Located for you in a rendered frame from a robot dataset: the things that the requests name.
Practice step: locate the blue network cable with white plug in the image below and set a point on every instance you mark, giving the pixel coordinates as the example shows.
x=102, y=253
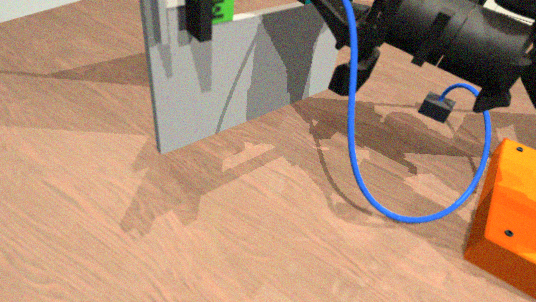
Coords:
x=350, y=134

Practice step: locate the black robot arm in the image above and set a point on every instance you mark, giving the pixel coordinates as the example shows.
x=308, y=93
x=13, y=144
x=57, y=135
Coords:
x=489, y=51

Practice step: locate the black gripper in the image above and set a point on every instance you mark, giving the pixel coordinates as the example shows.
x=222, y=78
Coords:
x=421, y=28

